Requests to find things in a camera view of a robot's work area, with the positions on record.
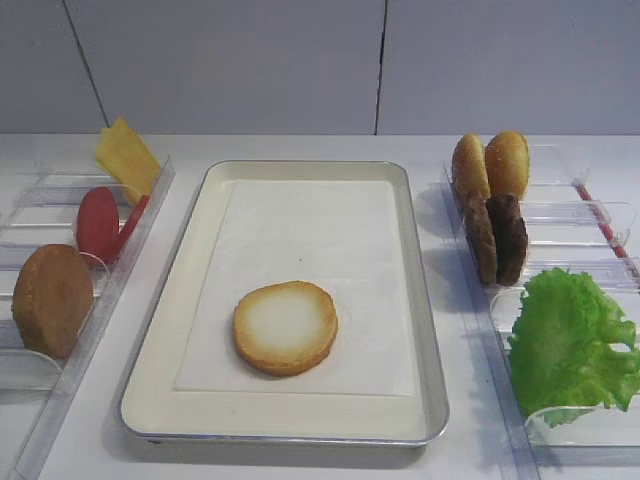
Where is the right dark meat patty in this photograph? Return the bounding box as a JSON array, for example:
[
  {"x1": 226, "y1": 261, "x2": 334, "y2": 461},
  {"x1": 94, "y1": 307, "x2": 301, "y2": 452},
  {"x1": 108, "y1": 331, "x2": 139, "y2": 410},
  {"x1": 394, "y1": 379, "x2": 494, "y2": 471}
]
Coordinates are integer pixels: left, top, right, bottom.
[{"x1": 485, "y1": 193, "x2": 529, "y2": 286}]

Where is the green lettuce leaf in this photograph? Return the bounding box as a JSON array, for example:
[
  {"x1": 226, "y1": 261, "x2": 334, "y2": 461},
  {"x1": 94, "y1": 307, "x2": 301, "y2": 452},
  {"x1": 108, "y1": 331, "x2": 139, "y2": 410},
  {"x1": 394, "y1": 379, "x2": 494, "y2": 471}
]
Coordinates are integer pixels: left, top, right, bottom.
[{"x1": 508, "y1": 267, "x2": 639, "y2": 427}]

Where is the red tomato slice leaning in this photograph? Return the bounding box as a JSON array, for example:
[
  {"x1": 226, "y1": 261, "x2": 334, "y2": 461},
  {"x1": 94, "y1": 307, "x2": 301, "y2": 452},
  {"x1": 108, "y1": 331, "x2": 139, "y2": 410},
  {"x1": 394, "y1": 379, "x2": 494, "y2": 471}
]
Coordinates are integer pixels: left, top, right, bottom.
[{"x1": 105, "y1": 195, "x2": 150, "y2": 265}]

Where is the white paper tray liner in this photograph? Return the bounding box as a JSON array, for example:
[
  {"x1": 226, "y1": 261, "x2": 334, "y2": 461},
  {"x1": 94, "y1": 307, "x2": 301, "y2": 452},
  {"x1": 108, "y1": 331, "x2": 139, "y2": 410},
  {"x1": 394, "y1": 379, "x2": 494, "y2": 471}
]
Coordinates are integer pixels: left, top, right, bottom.
[{"x1": 174, "y1": 180, "x2": 414, "y2": 396}]

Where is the cream metal baking tray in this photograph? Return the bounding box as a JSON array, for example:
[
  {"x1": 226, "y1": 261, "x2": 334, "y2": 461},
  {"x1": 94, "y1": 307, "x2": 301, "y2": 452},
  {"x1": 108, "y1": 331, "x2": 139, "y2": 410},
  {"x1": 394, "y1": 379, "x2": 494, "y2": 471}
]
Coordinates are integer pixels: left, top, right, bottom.
[{"x1": 120, "y1": 160, "x2": 449, "y2": 447}]

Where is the left top bun upright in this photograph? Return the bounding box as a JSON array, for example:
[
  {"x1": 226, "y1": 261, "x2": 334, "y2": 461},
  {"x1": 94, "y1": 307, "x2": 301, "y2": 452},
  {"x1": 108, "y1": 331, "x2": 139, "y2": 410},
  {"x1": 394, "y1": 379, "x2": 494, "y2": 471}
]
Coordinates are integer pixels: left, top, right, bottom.
[{"x1": 451, "y1": 133, "x2": 491, "y2": 199}]

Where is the yellow cheese slice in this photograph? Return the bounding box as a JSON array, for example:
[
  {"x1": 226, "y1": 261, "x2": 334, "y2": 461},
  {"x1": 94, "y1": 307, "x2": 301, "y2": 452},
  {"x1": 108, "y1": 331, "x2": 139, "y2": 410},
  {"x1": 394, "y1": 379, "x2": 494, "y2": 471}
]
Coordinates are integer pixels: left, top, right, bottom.
[{"x1": 96, "y1": 118, "x2": 161, "y2": 206}]

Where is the right clear acrylic rack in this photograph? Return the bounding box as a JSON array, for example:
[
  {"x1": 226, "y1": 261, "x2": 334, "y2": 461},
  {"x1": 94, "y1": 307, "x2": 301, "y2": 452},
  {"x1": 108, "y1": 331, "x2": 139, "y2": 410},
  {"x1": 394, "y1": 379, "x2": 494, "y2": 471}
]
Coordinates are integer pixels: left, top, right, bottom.
[{"x1": 441, "y1": 145, "x2": 639, "y2": 479}]

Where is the clear acrylic rack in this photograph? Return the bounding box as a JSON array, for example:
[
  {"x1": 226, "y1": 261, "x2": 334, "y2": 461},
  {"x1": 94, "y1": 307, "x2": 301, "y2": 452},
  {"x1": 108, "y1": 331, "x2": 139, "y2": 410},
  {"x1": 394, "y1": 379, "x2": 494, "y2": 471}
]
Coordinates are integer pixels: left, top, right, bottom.
[
  {"x1": 1, "y1": 159, "x2": 175, "y2": 479},
  {"x1": 441, "y1": 145, "x2": 639, "y2": 479}
]

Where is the left brown meat patty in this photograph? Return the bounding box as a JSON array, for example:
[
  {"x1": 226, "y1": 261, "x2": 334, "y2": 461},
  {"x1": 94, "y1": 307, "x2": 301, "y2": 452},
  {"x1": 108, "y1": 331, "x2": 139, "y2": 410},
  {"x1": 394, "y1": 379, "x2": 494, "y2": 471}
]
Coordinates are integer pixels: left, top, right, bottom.
[{"x1": 463, "y1": 190, "x2": 498, "y2": 285}]

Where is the left clear acrylic rack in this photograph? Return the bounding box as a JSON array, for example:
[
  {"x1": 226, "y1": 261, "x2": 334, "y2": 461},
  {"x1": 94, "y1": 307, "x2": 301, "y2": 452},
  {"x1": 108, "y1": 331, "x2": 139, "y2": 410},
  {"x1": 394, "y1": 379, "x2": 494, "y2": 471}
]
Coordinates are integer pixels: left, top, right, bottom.
[{"x1": 1, "y1": 159, "x2": 175, "y2": 479}]

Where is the toasted bottom bun slice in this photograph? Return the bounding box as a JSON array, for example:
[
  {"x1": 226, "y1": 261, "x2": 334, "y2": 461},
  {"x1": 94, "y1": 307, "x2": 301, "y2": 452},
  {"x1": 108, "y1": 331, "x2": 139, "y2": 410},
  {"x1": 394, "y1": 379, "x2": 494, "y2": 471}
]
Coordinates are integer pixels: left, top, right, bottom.
[{"x1": 232, "y1": 280, "x2": 339, "y2": 377}]

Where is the red tomato slice upright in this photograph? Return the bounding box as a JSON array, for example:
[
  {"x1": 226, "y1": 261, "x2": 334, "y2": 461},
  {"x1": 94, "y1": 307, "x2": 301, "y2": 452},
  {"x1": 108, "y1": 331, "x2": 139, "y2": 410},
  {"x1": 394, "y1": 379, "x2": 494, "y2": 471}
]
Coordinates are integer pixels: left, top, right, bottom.
[{"x1": 76, "y1": 187, "x2": 119, "y2": 264}]

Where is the brown bun in left rack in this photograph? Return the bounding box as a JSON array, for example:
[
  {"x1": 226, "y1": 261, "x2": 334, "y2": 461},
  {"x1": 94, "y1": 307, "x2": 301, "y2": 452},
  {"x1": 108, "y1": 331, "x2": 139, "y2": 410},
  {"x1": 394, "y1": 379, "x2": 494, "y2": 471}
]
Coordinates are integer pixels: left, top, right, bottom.
[{"x1": 11, "y1": 244, "x2": 93, "y2": 359}]

